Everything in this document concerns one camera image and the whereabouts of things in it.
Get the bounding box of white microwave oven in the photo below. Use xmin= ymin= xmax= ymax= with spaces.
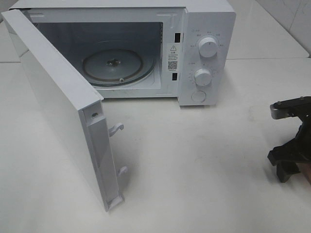
xmin=7 ymin=0 xmax=236 ymax=106

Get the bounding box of white warning label sticker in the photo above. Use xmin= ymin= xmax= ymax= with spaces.
xmin=165 ymin=43 xmax=181 ymax=72

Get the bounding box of pink round plate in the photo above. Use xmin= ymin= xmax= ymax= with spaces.
xmin=298 ymin=164 xmax=311 ymax=184

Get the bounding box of lower white microwave knob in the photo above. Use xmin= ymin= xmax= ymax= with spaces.
xmin=194 ymin=68 xmax=212 ymax=86

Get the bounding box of upper white microwave knob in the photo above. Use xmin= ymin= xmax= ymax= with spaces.
xmin=198 ymin=35 xmax=219 ymax=58

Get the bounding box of glass microwave turntable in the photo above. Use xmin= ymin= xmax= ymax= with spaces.
xmin=82 ymin=49 xmax=156 ymax=87

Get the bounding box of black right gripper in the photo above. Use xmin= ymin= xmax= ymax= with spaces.
xmin=267 ymin=112 xmax=311 ymax=183

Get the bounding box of white microwave knob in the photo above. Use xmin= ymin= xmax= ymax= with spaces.
xmin=198 ymin=35 xmax=219 ymax=58
xmin=194 ymin=68 xmax=212 ymax=86

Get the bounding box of round white door button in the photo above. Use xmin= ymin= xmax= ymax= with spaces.
xmin=191 ymin=91 xmax=206 ymax=102

